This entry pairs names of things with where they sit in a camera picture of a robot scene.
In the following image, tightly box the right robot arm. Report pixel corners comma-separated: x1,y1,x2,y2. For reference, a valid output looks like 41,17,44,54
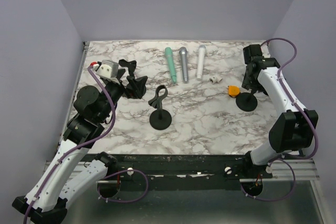
236,44,318,178

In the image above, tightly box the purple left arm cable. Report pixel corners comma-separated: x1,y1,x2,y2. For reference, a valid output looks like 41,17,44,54
23,66,117,219

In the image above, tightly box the black front mounting rail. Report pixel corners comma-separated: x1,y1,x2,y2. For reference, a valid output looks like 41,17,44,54
54,153,305,192

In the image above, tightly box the aluminium extrusion frame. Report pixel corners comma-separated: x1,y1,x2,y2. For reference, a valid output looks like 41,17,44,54
44,159,320,183

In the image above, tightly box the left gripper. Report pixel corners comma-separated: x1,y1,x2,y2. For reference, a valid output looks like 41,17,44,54
98,69,148,122

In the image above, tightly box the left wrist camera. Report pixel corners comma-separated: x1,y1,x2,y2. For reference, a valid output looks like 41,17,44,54
90,60,119,83

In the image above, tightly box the mint green microphone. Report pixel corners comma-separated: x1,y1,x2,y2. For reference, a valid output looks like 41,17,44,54
164,47,177,84

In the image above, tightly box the black microphone stand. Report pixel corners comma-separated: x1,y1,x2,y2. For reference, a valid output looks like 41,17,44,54
236,89,258,112
118,58,148,99
148,85,172,130

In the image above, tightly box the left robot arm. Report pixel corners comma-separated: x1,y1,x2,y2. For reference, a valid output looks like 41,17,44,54
12,63,148,223

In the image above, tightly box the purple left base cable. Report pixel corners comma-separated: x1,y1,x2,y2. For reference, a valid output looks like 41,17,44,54
97,167,150,204

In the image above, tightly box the orange tape measure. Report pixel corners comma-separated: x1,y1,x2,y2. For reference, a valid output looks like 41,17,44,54
228,86,240,98

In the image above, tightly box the small white plastic fitting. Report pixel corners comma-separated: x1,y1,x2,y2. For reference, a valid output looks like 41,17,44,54
209,76,222,83

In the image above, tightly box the white microphone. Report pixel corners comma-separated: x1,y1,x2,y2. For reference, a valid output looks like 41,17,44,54
196,45,206,81

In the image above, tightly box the grey silver microphone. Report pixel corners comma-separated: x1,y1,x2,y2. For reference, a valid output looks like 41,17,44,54
179,47,189,83

